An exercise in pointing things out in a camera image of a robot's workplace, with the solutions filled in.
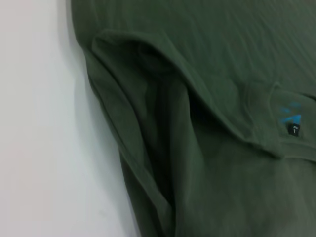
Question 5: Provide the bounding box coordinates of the dark green FREE T-shirt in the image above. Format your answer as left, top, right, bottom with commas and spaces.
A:
70, 0, 316, 237

